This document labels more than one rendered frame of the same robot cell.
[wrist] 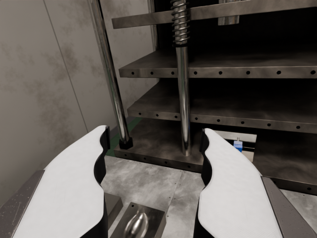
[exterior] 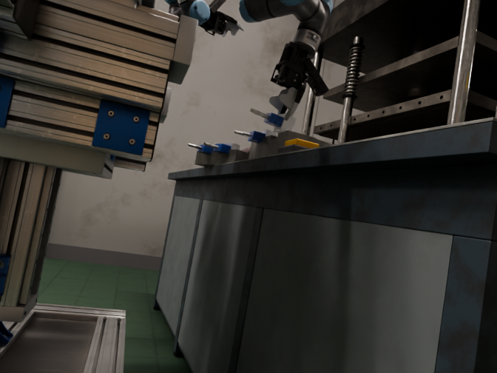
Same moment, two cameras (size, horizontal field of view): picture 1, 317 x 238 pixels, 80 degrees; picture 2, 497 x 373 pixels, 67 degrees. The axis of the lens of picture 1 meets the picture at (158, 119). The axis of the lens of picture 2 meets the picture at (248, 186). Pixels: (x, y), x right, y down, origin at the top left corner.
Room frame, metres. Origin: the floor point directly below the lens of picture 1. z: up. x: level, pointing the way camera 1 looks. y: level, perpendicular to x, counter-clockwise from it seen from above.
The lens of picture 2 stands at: (-0.97, -1.24, 0.66)
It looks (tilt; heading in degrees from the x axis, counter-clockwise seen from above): 4 degrees up; 43
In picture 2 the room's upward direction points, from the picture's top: 10 degrees clockwise
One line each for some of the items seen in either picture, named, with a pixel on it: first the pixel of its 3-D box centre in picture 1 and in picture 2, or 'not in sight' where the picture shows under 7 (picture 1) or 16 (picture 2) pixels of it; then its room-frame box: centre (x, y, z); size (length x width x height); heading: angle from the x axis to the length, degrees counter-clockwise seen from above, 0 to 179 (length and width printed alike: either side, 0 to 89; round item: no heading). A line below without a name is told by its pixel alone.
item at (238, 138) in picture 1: (229, 122); not in sight; (1.05, -0.46, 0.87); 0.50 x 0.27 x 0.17; 155
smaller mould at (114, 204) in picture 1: (98, 214); not in sight; (0.53, 0.30, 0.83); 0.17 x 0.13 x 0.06; 155
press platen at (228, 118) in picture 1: (224, 94); not in sight; (1.19, -0.47, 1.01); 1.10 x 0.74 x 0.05; 65
